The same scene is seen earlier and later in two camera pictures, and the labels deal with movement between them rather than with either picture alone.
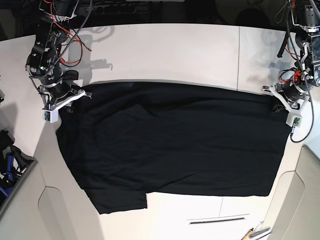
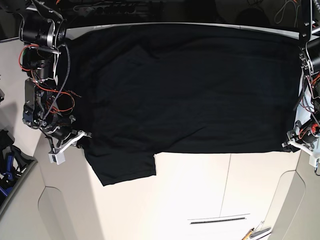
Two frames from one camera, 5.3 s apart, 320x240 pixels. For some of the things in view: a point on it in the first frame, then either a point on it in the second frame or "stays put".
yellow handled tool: (247, 234) stays put
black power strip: (106, 9) stays put
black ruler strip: (217, 220) stays put
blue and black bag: (13, 162) stays put
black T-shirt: (126, 139) to (136, 90)
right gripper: (293, 95) to (303, 135)
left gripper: (58, 94) to (60, 130)
